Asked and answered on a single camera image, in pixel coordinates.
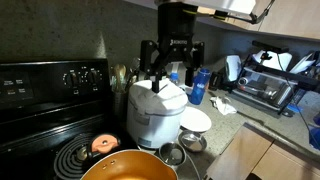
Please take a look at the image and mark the white crumpled cloth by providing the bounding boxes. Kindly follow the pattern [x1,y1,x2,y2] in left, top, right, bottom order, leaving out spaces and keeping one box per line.
[210,97,237,115]

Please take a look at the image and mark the white plate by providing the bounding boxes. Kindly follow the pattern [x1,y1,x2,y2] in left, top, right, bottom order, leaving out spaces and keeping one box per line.
[181,106,212,133]

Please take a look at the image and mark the perforated metal utensil holder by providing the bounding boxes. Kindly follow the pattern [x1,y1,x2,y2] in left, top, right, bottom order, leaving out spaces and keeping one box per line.
[113,91,128,121]

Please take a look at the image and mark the light wooden spatula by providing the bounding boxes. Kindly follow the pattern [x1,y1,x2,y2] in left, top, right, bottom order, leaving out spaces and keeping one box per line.
[114,64,126,92]

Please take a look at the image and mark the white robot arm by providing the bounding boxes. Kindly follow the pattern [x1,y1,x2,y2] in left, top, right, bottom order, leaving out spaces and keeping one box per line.
[140,0,275,93]

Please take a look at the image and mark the white rice cooker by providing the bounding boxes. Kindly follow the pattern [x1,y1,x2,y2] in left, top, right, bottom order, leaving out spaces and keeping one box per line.
[127,79,188,149]

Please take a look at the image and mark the dish drying rack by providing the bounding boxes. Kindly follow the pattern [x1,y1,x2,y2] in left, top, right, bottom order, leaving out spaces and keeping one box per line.
[230,40,319,117]

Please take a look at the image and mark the orange interior cooking pot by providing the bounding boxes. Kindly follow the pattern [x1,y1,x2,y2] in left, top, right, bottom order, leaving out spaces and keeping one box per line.
[80,134,178,180]

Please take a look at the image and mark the white power cable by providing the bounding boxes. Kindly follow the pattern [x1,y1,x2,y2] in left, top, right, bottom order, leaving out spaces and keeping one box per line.
[185,153,202,180]

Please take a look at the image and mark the black electric stove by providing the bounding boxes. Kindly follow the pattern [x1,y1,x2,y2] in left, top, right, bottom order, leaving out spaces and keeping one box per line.
[0,59,137,180]

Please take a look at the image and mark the blue water bottle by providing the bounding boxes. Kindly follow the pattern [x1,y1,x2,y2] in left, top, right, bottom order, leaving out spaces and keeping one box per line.
[189,68,210,105]

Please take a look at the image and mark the small steel bowl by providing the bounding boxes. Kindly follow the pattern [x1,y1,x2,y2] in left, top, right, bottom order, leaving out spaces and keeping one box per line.
[178,130,207,153]

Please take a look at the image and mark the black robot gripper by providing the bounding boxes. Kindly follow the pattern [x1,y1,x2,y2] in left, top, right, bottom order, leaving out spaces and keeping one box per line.
[140,2,205,93]

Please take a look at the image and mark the small steel cup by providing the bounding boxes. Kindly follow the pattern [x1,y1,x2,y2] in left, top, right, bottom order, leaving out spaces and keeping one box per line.
[158,142,186,166]

